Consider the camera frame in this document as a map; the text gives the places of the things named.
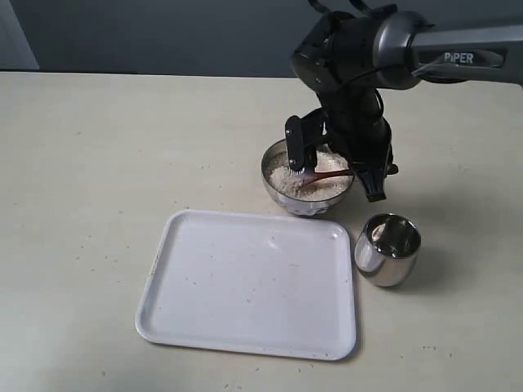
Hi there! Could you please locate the small steel cup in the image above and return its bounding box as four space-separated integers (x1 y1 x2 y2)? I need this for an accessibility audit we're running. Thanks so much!
354 213 422 287

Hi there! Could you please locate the brown wooden spoon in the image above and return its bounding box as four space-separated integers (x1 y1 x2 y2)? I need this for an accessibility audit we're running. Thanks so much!
298 169 354 189

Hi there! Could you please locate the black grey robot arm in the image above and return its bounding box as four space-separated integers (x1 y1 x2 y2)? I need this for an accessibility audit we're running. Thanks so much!
285 1 522 174

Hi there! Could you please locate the white plastic tray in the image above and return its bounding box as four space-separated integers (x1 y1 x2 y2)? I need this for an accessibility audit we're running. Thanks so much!
135 209 357 361

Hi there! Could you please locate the steel bowl of rice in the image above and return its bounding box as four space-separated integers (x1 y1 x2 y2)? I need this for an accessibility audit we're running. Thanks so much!
261 140 355 216

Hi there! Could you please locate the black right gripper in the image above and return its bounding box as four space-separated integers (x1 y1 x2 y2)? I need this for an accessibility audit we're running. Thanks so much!
284 87 397 179

